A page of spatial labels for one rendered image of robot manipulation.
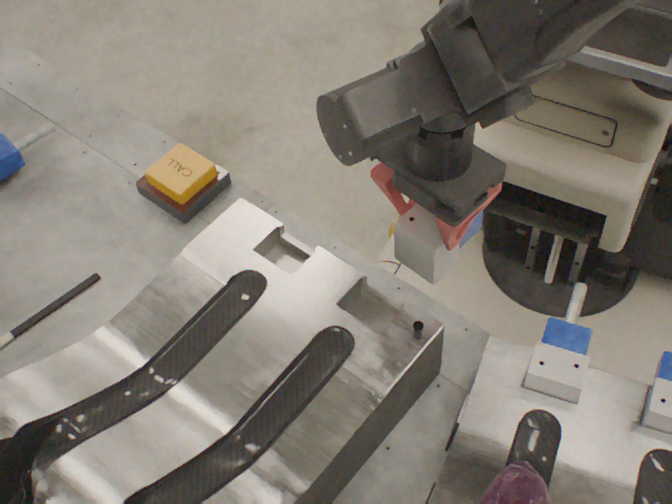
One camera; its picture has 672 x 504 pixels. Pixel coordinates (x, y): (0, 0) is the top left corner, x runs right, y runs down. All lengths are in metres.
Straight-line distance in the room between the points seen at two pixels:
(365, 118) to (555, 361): 0.32
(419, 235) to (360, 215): 1.26
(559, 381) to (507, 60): 0.35
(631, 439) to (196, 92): 1.78
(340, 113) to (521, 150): 0.50
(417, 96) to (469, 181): 0.12
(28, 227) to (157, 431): 0.39
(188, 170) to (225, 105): 1.32
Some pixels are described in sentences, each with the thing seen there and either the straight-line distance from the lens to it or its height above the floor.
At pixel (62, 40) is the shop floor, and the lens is 2.69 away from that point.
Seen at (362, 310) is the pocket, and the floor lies 0.86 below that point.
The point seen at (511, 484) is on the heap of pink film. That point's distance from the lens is 0.77.
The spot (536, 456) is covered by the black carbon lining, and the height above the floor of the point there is 0.85.
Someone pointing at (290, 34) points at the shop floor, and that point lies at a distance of 2.56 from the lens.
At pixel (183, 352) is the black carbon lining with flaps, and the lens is 0.85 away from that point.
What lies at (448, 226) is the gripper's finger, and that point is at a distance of 0.75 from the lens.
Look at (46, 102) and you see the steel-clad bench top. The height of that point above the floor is 0.80.
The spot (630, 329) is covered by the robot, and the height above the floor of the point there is 0.28.
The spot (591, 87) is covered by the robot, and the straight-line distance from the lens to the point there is 1.07.
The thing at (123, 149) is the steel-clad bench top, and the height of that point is 0.80.
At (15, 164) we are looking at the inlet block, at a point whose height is 0.82.
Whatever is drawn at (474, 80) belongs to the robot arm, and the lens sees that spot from 0.62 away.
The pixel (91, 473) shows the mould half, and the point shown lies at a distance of 0.76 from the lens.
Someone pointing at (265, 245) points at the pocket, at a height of 0.88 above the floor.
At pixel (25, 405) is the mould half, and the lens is 0.81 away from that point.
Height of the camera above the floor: 1.59
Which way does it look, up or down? 52 degrees down
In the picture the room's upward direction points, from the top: 4 degrees counter-clockwise
